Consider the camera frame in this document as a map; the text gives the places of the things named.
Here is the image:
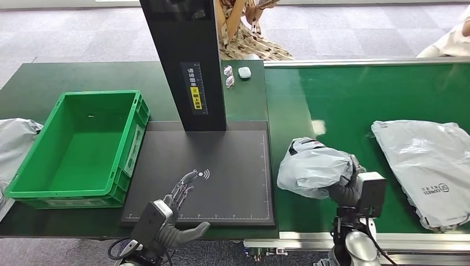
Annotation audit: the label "person in white clothes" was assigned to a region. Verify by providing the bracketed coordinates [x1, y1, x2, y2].
[416, 5, 470, 58]

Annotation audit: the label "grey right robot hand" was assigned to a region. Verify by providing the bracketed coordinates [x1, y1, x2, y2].
[328, 154, 368, 208]

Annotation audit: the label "yellow warning sticker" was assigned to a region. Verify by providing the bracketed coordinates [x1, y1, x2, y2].
[190, 86, 203, 111]

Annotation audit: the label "green conveyor belt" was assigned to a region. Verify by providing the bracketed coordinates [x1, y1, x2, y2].
[264, 64, 470, 234]

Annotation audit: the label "person in patterned clothes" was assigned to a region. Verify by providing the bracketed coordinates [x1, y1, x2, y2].
[214, 0, 294, 62]

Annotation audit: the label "wide aluminium conveyor rail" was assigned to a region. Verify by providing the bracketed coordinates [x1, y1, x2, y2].
[243, 232, 470, 266]

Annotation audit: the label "green plastic crate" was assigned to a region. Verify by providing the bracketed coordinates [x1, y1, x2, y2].
[4, 90, 151, 210]

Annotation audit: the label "dark green table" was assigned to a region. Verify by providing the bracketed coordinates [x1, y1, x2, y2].
[0, 60, 280, 241]

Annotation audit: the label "metal conveyor connector block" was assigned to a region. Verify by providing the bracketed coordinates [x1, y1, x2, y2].
[244, 247, 289, 262]

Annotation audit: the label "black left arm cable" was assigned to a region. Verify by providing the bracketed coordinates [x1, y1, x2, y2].
[108, 238, 136, 262]

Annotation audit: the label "grey package with black print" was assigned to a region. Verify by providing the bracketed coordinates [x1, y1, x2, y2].
[276, 136, 362, 200]

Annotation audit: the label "narrow aluminium conveyor rail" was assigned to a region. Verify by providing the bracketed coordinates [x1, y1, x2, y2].
[263, 57, 470, 69]

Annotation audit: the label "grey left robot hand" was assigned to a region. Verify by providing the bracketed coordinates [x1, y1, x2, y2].
[156, 169, 211, 249]

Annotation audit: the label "black scanner column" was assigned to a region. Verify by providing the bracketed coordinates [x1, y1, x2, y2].
[139, 0, 227, 132]

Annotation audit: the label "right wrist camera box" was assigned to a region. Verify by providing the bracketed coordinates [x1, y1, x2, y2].
[355, 171, 387, 218]

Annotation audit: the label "black scanner platform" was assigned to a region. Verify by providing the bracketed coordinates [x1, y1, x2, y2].
[120, 121, 276, 228]

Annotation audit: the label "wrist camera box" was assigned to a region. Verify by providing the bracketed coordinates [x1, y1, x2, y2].
[355, 171, 387, 218]
[130, 199, 173, 250]

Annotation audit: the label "large grey express mailer bag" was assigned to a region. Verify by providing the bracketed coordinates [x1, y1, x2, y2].
[371, 120, 470, 233]

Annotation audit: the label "plain grey plastic bag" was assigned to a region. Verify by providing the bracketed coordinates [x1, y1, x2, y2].
[0, 118, 44, 221]

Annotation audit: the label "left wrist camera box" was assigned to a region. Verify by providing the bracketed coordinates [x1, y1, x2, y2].
[130, 199, 173, 250]

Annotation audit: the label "folded clear-frame glasses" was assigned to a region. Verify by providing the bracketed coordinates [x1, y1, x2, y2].
[223, 65, 236, 90]

